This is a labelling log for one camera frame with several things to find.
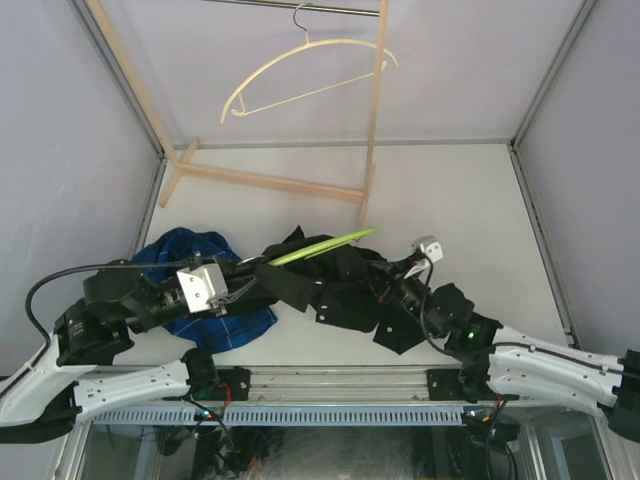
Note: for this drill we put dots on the green plastic hanger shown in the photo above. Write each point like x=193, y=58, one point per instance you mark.
x=288, y=252

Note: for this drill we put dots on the blue slotted cable duct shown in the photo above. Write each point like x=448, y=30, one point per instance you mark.
x=288, y=416

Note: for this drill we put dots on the black button shirt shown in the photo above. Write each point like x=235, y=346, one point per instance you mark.
x=342, y=287

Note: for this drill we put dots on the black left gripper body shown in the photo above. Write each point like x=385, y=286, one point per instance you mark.
x=165, y=310

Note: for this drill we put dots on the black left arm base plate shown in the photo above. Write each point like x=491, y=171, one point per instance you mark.
x=231, y=384

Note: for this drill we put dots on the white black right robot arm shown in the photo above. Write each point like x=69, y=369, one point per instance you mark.
x=498, y=358

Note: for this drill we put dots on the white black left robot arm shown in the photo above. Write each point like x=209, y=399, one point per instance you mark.
x=60, y=386

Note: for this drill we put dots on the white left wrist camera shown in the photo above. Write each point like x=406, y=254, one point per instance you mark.
x=202, y=287

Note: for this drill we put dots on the wooden clothes rack frame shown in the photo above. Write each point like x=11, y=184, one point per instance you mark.
x=182, y=165

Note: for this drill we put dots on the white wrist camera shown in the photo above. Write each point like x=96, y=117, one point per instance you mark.
x=202, y=287
x=426, y=252

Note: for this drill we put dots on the blue plaid shirt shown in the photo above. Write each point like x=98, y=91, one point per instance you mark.
x=210, y=334

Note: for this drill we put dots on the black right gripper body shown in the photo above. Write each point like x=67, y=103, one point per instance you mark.
x=408, y=291

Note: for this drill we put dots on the metal hanging rod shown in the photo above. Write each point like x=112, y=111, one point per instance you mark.
x=309, y=6

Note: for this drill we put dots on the beige plastic hanger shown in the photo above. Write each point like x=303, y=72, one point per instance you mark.
x=329, y=60

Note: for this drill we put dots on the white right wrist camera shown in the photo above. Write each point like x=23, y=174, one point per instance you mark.
x=426, y=252

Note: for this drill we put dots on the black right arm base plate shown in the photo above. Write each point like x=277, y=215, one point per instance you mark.
x=446, y=384

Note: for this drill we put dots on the aluminium extrusion rail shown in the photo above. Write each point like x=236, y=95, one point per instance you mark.
x=340, y=385

